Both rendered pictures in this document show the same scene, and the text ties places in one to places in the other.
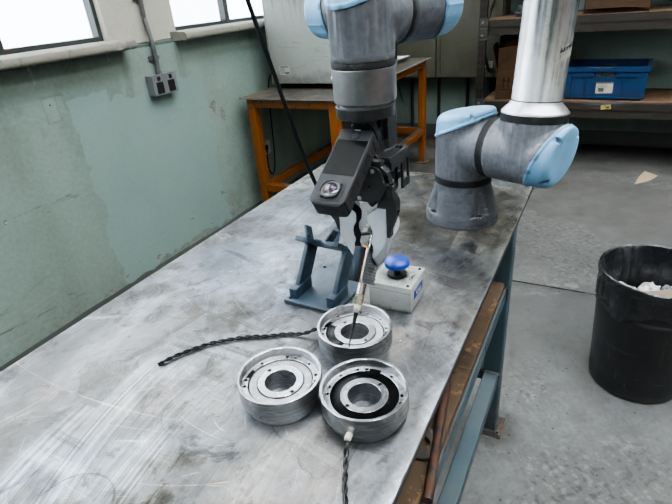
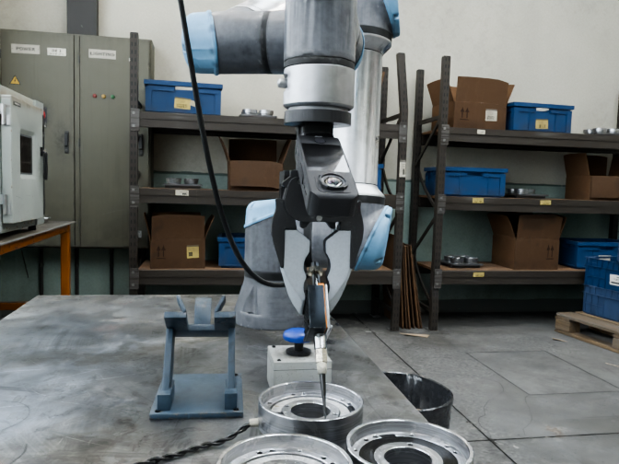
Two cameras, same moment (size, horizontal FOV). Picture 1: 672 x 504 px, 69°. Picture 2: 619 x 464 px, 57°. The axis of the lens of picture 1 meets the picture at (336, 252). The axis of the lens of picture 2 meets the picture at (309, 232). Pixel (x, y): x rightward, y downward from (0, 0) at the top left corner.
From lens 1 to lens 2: 0.42 m
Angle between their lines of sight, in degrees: 44
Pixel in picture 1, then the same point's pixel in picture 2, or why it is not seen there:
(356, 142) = (326, 145)
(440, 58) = (80, 226)
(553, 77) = (372, 161)
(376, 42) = (352, 40)
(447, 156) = (269, 244)
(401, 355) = not seen: hidden behind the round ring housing
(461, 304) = (370, 380)
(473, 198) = not seen: hidden behind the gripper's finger
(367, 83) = (344, 80)
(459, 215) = (286, 311)
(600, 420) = not seen: outside the picture
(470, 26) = (114, 194)
